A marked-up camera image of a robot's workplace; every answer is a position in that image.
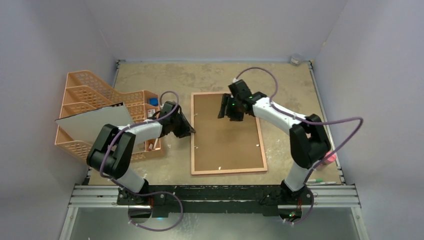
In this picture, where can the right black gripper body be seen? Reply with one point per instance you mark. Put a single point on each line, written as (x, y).
(230, 106)

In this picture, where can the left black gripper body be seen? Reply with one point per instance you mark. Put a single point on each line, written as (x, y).
(180, 127)

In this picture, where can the brown cardboard backing board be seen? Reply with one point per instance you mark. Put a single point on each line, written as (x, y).
(225, 142)

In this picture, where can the pink wooden photo frame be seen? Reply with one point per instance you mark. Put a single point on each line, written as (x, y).
(193, 149)

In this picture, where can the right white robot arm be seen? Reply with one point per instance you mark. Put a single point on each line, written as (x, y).
(309, 142)

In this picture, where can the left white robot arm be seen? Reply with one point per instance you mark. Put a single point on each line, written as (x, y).
(112, 150)

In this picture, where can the white marker in organizer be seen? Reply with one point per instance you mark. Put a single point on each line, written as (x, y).
(152, 144)

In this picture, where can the small red white box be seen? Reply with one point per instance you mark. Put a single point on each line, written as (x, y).
(150, 112)

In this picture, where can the blue stapler in organizer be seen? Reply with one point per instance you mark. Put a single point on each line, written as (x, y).
(154, 101)

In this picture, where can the small clear jar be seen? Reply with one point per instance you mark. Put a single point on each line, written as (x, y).
(296, 59)

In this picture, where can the grey paper sheet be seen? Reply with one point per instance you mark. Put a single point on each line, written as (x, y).
(82, 122)

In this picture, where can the orange plastic desk organizer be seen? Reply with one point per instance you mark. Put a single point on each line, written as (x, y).
(84, 86)

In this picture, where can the pink glue bottle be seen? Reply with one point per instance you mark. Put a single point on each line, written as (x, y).
(329, 159)

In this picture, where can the green white marker pen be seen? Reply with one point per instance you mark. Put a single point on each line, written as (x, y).
(312, 181)

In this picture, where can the aluminium table frame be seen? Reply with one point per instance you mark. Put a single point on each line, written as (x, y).
(94, 215)

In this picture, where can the black mounting rail base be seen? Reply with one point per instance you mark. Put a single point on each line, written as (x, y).
(267, 200)

